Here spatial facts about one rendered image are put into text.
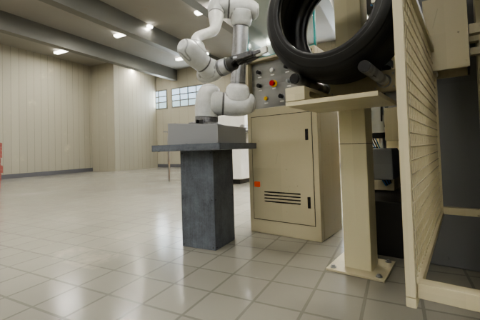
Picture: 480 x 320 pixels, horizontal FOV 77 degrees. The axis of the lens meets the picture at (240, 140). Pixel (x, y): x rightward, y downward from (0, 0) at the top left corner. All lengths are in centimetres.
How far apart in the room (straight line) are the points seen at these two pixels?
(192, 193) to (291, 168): 68
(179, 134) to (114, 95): 915
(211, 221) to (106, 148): 939
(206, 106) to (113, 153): 903
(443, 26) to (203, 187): 144
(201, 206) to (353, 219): 89
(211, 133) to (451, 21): 123
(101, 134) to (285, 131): 961
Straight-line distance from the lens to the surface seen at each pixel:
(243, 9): 207
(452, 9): 155
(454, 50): 150
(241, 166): 522
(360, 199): 160
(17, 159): 1046
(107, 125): 1110
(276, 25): 141
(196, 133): 183
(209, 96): 197
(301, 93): 129
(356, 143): 158
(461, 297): 72
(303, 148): 204
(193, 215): 198
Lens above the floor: 61
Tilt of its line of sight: 2 degrees up
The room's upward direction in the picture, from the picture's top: 2 degrees counter-clockwise
